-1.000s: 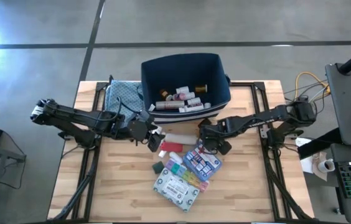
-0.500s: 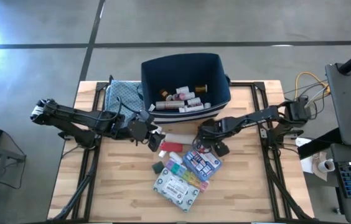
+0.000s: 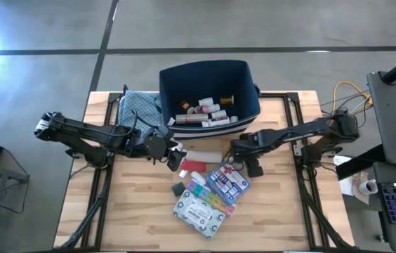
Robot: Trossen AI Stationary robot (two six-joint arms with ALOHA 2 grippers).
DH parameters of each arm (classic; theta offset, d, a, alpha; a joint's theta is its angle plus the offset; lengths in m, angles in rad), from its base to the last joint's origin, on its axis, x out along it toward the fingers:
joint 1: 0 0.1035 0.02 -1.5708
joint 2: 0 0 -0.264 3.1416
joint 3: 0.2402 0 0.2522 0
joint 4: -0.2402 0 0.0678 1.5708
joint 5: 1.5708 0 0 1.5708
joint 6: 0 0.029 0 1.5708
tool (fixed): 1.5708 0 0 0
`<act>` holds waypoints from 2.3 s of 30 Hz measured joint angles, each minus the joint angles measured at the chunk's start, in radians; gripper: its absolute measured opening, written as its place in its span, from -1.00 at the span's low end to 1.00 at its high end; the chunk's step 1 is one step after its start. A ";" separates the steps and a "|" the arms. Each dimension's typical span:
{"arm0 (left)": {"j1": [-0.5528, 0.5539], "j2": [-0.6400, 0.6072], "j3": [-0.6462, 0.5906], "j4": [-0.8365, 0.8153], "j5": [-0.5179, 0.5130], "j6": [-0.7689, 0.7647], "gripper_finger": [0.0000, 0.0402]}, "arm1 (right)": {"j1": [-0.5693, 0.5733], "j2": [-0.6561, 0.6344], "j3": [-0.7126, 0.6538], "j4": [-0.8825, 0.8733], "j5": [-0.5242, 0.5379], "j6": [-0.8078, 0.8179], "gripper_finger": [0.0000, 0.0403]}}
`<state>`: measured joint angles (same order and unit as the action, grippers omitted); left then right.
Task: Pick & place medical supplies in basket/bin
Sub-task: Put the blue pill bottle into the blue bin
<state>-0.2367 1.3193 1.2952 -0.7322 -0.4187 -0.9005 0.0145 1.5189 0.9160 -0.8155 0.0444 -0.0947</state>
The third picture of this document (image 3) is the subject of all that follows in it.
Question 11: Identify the dark green square pad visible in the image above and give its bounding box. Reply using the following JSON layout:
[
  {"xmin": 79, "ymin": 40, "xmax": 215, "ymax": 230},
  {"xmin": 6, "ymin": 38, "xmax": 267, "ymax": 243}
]
[{"xmin": 171, "ymin": 181, "xmax": 187, "ymax": 197}]

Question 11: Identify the white mug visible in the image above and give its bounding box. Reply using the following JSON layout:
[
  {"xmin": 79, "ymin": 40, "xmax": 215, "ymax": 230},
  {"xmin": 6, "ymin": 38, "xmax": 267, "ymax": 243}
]
[{"xmin": 358, "ymin": 179, "xmax": 379, "ymax": 196}]

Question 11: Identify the yellow cable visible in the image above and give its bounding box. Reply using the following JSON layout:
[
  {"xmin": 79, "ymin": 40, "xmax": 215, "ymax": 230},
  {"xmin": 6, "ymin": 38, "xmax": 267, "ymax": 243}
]
[{"xmin": 331, "ymin": 80, "xmax": 374, "ymax": 117}]

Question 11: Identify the white paper napkin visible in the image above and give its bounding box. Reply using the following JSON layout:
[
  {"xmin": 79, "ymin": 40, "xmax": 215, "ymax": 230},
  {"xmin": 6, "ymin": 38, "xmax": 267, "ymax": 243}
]
[{"xmin": 334, "ymin": 154, "xmax": 371, "ymax": 205}]

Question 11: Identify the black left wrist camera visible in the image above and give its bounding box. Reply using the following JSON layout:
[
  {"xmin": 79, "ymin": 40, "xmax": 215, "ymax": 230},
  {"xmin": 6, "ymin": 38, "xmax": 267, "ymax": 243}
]
[{"xmin": 156, "ymin": 124, "xmax": 175, "ymax": 141}]

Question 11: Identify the navy fabric basket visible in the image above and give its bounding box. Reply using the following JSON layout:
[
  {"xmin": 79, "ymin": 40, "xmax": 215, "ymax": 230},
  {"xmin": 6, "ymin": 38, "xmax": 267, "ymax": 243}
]
[{"xmin": 158, "ymin": 59, "xmax": 262, "ymax": 142}]

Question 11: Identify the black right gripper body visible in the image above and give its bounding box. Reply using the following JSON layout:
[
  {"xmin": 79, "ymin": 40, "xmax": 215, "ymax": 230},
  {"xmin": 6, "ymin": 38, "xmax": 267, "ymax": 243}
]
[{"xmin": 232, "ymin": 140, "xmax": 268, "ymax": 165}]

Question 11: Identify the long white red tube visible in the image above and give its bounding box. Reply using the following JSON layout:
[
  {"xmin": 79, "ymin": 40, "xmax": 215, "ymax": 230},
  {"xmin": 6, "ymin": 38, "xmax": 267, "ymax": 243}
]
[{"xmin": 175, "ymin": 112, "xmax": 209, "ymax": 125}]

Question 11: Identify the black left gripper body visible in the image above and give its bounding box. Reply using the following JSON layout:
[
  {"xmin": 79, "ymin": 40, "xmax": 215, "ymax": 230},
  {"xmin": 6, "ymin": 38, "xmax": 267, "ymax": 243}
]
[{"xmin": 143, "ymin": 135, "xmax": 176, "ymax": 165}]

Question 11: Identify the grey desk top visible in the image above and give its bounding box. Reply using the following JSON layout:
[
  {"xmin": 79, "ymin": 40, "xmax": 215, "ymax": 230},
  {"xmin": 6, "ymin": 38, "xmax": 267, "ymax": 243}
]
[{"xmin": 367, "ymin": 71, "xmax": 396, "ymax": 167}]

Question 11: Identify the black desk support bar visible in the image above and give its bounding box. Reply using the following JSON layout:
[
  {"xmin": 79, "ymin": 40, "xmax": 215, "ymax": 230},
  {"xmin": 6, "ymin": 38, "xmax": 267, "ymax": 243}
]
[{"xmin": 335, "ymin": 143, "xmax": 388, "ymax": 181}]

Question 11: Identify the patterned wipes packet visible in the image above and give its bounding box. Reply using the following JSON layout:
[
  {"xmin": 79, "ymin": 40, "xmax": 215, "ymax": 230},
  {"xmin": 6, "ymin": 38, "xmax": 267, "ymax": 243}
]
[{"xmin": 172, "ymin": 189, "xmax": 227, "ymax": 240}]

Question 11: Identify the white bottle purple label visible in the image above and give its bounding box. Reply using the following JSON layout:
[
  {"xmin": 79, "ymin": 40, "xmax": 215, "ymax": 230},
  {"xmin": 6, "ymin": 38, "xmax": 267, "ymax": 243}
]
[{"xmin": 207, "ymin": 117, "xmax": 231, "ymax": 128}]

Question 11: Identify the white gauze roll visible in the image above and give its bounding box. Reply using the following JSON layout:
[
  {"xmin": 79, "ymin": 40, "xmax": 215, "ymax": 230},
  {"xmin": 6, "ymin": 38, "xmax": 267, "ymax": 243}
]
[{"xmin": 190, "ymin": 170, "xmax": 207, "ymax": 186}]

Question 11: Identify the grey side stand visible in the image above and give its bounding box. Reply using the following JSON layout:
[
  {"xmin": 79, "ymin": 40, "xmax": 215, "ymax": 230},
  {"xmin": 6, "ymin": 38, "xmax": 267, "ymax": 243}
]
[{"xmin": 0, "ymin": 157, "xmax": 30, "ymax": 215}]

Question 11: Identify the blue patterned cloth pouch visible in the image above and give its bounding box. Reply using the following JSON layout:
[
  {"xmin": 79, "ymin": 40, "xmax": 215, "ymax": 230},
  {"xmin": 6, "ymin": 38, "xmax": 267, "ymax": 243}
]
[{"xmin": 117, "ymin": 90, "xmax": 164, "ymax": 141}]

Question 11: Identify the rainbow weekly pill organizer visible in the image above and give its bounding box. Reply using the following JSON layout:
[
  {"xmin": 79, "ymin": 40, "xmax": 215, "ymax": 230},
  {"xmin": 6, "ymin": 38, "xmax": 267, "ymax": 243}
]
[{"xmin": 185, "ymin": 179, "xmax": 237, "ymax": 218}]

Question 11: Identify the blue first aid kit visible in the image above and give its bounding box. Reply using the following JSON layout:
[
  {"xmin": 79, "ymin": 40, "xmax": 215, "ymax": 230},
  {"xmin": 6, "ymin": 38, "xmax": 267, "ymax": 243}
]
[{"xmin": 206, "ymin": 163, "xmax": 251, "ymax": 206}]

